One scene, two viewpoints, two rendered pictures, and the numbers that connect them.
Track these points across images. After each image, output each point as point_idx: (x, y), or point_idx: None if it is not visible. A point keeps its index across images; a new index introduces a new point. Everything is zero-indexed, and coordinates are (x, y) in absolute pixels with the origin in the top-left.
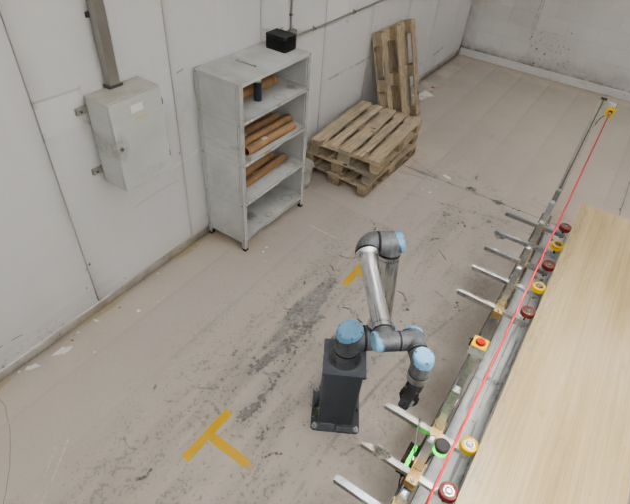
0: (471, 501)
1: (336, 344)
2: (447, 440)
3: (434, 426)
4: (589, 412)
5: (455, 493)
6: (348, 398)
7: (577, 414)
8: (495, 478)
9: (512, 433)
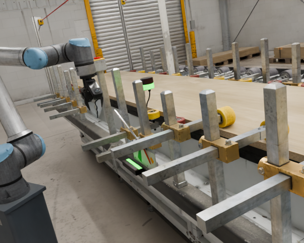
0: (190, 114)
1: None
2: (140, 127)
3: (124, 128)
4: (170, 87)
5: (180, 117)
6: (45, 231)
7: (168, 88)
8: (182, 107)
9: (159, 101)
